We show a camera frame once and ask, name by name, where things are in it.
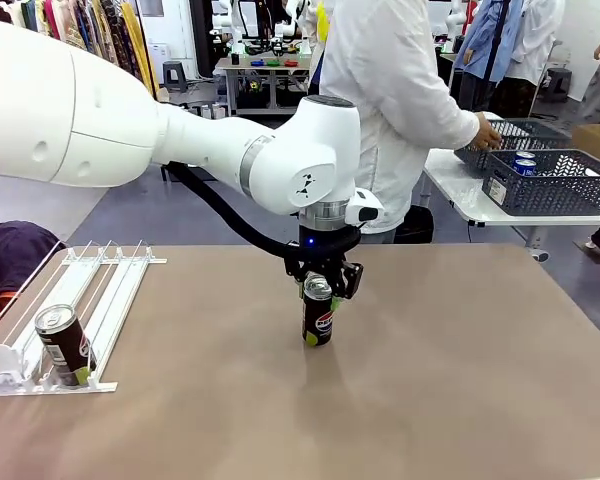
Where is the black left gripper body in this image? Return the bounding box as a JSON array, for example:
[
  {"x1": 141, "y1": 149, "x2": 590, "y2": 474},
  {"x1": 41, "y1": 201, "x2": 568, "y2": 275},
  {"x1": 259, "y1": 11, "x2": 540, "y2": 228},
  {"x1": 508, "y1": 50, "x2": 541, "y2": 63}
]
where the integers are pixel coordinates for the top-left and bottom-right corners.
[{"x1": 283, "y1": 227, "x2": 364, "y2": 279}]

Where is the black Pepsi can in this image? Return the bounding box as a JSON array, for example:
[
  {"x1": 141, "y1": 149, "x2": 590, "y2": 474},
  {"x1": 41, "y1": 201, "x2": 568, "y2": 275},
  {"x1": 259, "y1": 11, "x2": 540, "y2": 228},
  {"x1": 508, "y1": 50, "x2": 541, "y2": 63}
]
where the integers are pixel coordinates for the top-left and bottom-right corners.
[
  {"x1": 33, "y1": 303, "x2": 99, "y2": 389},
  {"x1": 301, "y1": 273, "x2": 335, "y2": 349}
]

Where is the dark grey plastic basket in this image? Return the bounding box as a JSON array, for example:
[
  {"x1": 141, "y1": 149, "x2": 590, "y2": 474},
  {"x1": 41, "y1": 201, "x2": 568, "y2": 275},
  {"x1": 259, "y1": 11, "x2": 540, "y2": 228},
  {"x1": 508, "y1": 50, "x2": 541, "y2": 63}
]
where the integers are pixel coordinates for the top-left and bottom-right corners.
[
  {"x1": 453, "y1": 118, "x2": 574, "y2": 174},
  {"x1": 481, "y1": 148, "x2": 600, "y2": 217}
]

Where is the person's right hand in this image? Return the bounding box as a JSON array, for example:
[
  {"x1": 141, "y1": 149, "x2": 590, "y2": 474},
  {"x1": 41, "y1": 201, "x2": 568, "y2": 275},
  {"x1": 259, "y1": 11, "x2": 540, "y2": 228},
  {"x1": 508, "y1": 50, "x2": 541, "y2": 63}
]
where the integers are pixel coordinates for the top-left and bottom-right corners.
[{"x1": 472, "y1": 112, "x2": 504, "y2": 151}]

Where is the white side table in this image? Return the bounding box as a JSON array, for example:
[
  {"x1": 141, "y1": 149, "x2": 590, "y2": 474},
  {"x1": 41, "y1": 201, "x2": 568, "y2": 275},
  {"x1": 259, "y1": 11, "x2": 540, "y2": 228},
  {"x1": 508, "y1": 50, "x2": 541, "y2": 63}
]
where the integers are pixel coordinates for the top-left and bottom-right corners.
[{"x1": 422, "y1": 112, "x2": 600, "y2": 251}]

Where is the person in white jacket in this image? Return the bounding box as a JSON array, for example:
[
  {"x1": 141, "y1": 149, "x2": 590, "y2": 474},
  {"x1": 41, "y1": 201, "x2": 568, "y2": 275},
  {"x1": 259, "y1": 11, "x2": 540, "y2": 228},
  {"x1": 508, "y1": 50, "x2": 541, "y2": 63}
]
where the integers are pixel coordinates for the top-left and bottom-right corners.
[{"x1": 307, "y1": 0, "x2": 504, "y2": 246}]

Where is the background work table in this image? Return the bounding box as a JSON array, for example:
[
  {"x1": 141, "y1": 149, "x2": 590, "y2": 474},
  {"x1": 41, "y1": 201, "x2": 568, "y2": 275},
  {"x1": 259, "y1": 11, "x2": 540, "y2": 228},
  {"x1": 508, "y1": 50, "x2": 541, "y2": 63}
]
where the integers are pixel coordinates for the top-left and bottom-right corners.
[{"x1": 213, "y1": 55, "x2": 314, "y2": 119}]

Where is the grey plastic stool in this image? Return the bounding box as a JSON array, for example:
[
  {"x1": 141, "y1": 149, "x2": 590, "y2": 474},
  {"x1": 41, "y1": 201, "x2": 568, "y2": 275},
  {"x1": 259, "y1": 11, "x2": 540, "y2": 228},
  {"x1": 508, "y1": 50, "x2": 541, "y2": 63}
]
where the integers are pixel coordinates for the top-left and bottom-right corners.
[{"x1": 160, "y1": 60, "x2": 189, "y2": 94}]

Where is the dark purple cloth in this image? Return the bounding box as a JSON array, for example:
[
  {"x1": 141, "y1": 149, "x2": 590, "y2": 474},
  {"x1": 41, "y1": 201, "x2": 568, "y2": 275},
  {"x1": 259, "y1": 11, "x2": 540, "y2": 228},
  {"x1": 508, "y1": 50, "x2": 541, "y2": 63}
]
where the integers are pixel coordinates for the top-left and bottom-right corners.
[{"x1": 0, "y1": 221, "x2": 69, "y2": 326}]

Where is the dark grey stool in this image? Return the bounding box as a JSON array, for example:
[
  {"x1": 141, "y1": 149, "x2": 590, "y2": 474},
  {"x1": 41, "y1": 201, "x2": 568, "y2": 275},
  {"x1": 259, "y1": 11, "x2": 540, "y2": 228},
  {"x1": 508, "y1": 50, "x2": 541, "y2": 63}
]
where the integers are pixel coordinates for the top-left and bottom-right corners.
[{"x1": 544, "y1": 67, "x2": 574, "y2": 104}]

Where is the clothes rack with colourful garments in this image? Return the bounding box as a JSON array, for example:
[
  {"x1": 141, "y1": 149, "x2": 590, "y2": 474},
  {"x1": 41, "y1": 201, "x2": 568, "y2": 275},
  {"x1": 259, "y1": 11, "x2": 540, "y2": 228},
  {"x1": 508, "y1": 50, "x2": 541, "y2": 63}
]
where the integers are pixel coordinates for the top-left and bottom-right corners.
[{"x1": 0, "y1": 0, "x2": 161, "y2": 101}]

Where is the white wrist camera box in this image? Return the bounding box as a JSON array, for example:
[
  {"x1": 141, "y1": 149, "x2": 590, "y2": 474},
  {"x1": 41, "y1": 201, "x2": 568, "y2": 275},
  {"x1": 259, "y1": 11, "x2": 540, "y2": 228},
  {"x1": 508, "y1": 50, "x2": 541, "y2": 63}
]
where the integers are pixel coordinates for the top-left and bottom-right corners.
[{"x1": 343, "y1": 188, "x2": 385, "y2": 226}]

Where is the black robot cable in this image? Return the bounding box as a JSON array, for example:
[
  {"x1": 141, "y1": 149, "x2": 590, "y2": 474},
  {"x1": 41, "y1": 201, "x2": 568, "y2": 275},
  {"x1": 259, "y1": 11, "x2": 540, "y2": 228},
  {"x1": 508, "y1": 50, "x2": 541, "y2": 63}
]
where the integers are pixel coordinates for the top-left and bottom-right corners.
[{"x1": 162, "y1": 160, "x2": 311, "y2": 261}]

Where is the white wire can dispenser rack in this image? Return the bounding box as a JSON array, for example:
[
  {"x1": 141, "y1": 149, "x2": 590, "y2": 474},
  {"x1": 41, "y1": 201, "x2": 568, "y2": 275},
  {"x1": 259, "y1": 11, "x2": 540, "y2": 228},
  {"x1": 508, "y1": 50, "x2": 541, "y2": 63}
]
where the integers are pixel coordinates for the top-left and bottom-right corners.
[{"x1": 0, "y1": 238, "x2": 169, "y2": 397}]

